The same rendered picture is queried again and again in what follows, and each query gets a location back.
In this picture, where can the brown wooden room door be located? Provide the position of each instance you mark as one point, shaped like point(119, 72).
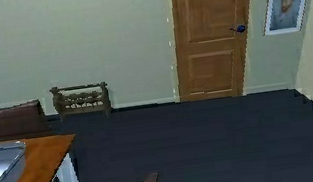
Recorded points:
point(208, 38)

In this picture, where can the white framed portrait picture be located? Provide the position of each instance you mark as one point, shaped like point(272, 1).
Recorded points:
point(286, 6)

